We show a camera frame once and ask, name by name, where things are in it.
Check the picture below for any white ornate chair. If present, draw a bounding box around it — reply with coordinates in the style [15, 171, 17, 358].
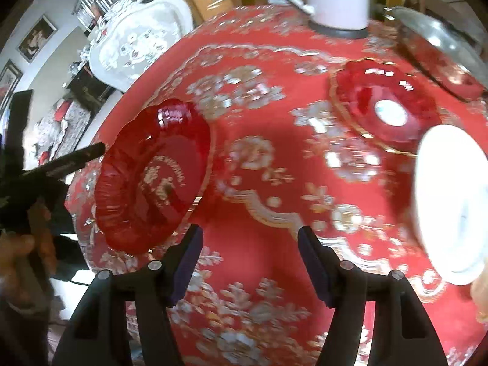
[88, 0, 194, 93]

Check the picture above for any framed picture lower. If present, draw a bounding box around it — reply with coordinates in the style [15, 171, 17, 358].
[0, 59, 23, 113]

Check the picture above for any cardboard box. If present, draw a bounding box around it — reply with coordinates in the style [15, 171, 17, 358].
[192, 0, 235, 21]

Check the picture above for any person's left hand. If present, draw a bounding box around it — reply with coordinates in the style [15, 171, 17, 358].
[1, 197, 57, 315]

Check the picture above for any red floral tablecloth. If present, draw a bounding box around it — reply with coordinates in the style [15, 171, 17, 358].
[64, 4, 488, 366]

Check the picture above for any red glass scalloped plate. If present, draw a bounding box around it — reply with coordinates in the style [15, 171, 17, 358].
[94, 98, 215, 255]

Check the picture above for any framed picture upper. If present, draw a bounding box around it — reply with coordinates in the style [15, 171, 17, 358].
[17, 15, 57, 63]

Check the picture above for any red gold-rimmed glass bowl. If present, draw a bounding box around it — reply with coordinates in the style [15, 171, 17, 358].
[328, 58, 442, 158]

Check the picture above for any white ceramic plate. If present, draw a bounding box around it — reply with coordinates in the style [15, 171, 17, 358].
[412, 125, 487, 286]

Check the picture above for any patterned sofa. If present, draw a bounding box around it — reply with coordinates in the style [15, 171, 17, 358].
[23, 98, 92, 170]

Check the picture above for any dark wooden cabinet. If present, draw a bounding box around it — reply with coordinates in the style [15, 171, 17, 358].
[66, 62, 115, 113]

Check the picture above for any framed picture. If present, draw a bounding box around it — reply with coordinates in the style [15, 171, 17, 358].
[0, 59, 23, 113]
[17, 15, 57, 63]

